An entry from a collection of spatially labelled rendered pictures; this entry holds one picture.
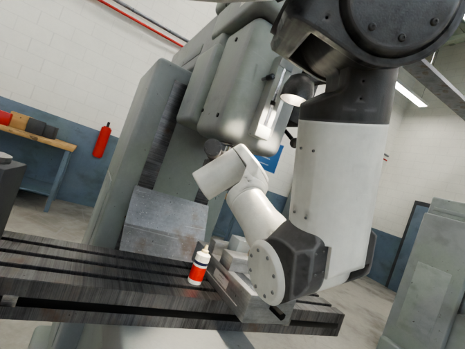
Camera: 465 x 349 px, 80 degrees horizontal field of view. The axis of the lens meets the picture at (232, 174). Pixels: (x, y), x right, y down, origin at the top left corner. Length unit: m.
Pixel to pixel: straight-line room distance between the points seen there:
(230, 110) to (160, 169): 0.51
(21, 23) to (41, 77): 0.72
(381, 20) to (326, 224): 0.18
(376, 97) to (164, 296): 0.61
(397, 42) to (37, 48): 4.97
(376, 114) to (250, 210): 0.24
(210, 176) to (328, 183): 0.30
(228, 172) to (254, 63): 0.32
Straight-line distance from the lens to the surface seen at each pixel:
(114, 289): 0.70
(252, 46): 0.76
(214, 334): 0.82
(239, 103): 0.71
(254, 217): 0.44
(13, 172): 0.69
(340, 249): 0.31
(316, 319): 1.04
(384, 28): 0.24
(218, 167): 0.54
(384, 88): 0.30
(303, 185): 0.30
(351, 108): 0.28
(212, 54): 0.92
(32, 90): 5.01
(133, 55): 5.09
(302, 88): 0.65
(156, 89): 1.12
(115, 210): 1.13
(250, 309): 0.72
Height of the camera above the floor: 1.23
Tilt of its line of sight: level
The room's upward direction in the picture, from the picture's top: 20 degrees clockwise
